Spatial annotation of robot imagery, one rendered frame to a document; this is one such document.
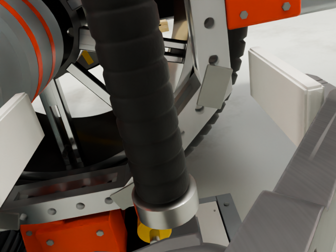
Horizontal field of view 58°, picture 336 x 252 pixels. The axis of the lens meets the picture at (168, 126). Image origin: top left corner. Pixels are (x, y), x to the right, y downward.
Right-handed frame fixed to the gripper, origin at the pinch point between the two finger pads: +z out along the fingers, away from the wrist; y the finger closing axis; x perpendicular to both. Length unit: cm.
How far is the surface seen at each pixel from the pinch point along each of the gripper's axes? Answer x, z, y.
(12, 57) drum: 2.1, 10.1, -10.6
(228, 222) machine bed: -75, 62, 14
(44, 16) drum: 4.1, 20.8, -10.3
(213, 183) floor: -83, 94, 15
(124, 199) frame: -23.0, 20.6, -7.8
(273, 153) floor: -83, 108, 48
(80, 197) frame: -21.4, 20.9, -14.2
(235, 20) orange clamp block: -0.4, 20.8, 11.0
